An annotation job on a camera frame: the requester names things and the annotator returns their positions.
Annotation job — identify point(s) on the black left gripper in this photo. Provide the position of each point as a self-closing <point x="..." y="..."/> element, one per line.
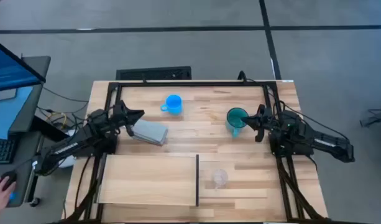
<point x="118" y="113"/>

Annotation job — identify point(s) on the clear glass cup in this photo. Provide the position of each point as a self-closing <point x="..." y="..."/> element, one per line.
<point x="220" y="178"/>

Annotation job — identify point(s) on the person's hand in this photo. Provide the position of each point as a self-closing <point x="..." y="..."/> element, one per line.
<point x="0" y="196"/>

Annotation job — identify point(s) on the teal mug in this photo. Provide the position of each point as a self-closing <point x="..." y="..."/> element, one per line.
<point x="232" y="121"/>

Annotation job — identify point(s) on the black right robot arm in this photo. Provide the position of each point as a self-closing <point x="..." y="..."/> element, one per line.
<point x="327" y="143"/>

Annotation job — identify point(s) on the black desk caster wheel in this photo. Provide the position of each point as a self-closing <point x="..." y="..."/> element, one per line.
<point x="34" y="202"/>

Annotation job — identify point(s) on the grey rolling computer desk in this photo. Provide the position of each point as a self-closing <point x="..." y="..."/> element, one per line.
<point x="24" y="112"/>

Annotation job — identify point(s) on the black computer monitor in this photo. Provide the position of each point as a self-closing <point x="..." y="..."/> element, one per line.
<point x="10" y="71"/>

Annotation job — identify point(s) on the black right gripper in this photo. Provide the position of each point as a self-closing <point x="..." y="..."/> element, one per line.
<point x="264" y="123"/>

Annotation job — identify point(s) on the grey folded cloth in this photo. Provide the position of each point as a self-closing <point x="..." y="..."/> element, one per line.
<point x="151" y="132"/>

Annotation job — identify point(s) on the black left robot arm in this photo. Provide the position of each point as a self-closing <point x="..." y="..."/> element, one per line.
<point x="69" y="146"/>

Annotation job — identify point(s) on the black computer mouse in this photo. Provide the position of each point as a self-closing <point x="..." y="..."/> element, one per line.
<point x="10" y="177"/>

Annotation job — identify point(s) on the blue plastic cup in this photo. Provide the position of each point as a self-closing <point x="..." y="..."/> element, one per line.
<point x="174" y="104"/>

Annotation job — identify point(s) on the white box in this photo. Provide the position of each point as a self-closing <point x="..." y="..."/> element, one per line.
<point x="67" y="161"/>

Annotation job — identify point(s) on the light wooden shelf board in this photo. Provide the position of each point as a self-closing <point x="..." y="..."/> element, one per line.
<point x="146" y="180"/>

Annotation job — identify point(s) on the black keyboard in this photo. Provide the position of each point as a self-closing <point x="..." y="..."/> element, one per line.
<point x="2" y="151"/>

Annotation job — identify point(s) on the black desk base bar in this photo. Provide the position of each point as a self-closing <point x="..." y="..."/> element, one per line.
<point x="47" y="127"/>

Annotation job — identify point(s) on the black aluminium table frame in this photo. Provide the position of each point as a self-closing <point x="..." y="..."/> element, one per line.
<point x="193" y="84"/>

